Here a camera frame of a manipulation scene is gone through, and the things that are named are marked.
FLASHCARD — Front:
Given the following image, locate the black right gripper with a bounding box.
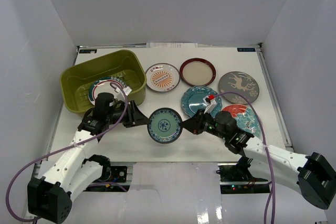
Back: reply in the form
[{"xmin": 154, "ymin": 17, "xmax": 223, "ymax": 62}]
[{"xmin": 180, "ymin": 109, "xmax": 228, "ymax": 141}]

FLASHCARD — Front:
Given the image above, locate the teal scalloped plate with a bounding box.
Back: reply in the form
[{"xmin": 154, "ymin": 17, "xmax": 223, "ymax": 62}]
[{"xmin": 181, "ymin": 86, "xmax": 217, "ymax": 118}]

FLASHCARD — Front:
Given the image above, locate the blue floral green plate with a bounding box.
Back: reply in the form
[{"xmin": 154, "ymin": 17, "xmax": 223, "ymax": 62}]
[{"xmin": 147, "ymin": 108, "xmax": 183, "ymax": 144}]

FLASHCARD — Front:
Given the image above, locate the white plate red green rim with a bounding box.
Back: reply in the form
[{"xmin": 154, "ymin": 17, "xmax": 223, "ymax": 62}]
[{"xmin": 88, "ymin": 77, "xmax": 127, "ymax": 105}]

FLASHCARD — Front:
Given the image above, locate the red teal crane plate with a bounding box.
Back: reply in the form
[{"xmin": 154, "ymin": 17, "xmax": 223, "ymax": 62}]
[{"xmin": 222, "ymin": 104, "xmax": 262, "ymax": 138}]

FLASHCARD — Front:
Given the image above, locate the white orange sunburst plate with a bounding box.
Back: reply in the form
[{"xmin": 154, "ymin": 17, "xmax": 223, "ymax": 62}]
[{"xmin": 145, "ymin": 63, "xmax": 181, "ymax": 93}]

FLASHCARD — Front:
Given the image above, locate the grey deer plate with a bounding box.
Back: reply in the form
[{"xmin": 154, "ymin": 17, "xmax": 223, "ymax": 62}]
[{"xmin": 218, "ymin": 71, "xmax": 260, "ymax": 105}]

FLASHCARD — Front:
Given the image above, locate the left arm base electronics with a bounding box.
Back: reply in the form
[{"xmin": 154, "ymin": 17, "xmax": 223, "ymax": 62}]
[{"xmin": 85, "ymin": 166, "xmax": 131, "ymax": 193}]

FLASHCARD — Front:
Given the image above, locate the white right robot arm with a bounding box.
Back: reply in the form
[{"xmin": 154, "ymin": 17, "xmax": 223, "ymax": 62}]
[{"xmin": 180, "ymin": 109, "xmax": 335, "ymax": 210}]

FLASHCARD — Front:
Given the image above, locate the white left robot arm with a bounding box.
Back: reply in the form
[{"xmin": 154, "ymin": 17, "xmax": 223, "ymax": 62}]
[{"xmin": 27, "ymin": 92, "xmax": 150, "ymax": 223}]

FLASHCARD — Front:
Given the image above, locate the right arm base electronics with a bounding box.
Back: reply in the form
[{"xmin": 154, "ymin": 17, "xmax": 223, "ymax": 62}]
[{"xmin": 216, "ymin": 157, "xmax": 270, "ymax": 195}]

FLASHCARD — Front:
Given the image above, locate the olive green plastic bin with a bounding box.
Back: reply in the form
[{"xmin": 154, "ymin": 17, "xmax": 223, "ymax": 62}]
[{"xmin": 60, "ymin": 50, "xmax": 146, "ymax": 113}]

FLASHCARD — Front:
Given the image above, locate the dark red cream plate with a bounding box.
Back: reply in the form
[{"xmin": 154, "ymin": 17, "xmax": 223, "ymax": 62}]
[{"xmin": 180, "ymin": 58, "xmax": 216, "ymax": 87}]

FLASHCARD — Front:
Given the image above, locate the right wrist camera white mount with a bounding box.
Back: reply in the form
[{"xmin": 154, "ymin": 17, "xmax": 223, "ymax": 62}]
[{"xmin": 203, "ymin": 94, "xmax": 217, "ymax": 113}]

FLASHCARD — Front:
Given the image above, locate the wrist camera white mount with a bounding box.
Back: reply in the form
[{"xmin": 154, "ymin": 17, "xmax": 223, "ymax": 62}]
[
  {"xmin": 114, "ymin": 86, "xmax": 132, "ymax": 102},
  {"xmin": 203, "ymin": 94, "xmax": 217, "ymax": 113}
]

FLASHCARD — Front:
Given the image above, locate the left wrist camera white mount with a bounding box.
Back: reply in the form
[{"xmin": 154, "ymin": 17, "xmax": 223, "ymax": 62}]
[{"xmin": 114, "ymin": 86, "xmax": 132, "ymax": 102}]

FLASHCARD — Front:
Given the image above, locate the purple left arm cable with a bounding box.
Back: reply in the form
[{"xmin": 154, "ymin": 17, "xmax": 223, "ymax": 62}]
[{"xmin": 5, "ymin": 82, "xmax": 129, "ymax": 221}]

